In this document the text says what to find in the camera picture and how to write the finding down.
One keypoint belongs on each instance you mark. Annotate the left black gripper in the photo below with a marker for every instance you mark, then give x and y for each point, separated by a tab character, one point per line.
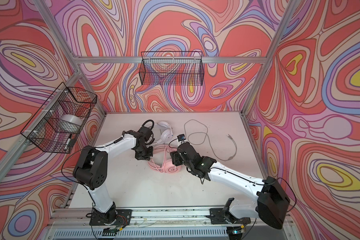
150	154

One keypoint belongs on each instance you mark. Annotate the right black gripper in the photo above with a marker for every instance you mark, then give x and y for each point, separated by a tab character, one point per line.
175	155

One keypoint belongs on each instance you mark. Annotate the pink cat-ear headphones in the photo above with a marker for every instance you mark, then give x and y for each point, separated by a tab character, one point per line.
167	166

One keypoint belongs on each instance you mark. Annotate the white headphones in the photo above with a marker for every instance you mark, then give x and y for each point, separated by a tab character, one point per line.
163	133

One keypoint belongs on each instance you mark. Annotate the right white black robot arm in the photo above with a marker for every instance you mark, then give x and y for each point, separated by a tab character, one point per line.
269	201

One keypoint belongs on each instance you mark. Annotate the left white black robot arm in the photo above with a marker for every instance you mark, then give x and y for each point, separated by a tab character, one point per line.
91	170

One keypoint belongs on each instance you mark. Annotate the marker pen in basket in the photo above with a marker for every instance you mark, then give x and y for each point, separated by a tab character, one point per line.
67	144

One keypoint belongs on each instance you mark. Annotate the white tape roll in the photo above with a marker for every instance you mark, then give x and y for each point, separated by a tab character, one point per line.
70	123

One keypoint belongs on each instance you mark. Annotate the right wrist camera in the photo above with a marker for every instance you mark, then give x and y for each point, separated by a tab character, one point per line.
181	138

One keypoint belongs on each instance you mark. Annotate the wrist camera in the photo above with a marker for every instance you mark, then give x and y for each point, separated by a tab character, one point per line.
181	138
147	133

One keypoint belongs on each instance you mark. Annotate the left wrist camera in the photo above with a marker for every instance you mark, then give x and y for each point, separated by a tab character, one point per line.
147	133

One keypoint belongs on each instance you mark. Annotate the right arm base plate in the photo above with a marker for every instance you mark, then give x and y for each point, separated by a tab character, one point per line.
221	216

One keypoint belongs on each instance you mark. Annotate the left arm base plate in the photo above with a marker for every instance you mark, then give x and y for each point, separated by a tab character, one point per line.
118	218

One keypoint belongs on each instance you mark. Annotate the back black wire basket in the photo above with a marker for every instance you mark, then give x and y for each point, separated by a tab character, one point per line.
172	68

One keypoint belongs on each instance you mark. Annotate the black wire basket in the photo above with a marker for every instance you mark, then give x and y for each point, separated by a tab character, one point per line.
172	68
45	133

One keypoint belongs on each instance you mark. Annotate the left black wire basket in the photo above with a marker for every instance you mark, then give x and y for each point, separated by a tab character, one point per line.
45	133

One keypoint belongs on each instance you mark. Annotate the aluminium front rail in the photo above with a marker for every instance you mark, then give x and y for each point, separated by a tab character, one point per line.
194	216

